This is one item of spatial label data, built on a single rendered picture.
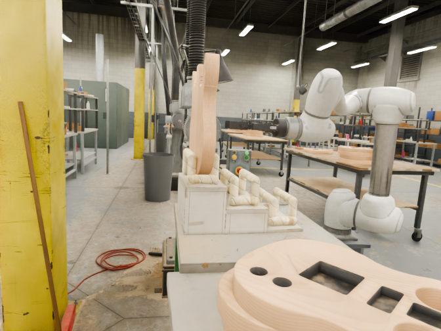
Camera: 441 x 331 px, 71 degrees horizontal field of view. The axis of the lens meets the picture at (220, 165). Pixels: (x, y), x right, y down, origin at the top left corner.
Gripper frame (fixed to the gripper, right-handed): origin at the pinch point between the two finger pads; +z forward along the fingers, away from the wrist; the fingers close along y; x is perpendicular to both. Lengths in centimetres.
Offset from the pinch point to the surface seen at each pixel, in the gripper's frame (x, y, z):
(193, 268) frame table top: -40, -34, 18
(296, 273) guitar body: -28, -61, 2
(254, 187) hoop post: -22.2, -8.9, -6.7
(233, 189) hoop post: -23.1, -8.9, 1.3
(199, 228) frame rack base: -36.5, -12.4, 13.7
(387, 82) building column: 154, 785, -728
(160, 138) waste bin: -77, 947, -12
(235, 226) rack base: -36.0, -12.5, 0.4
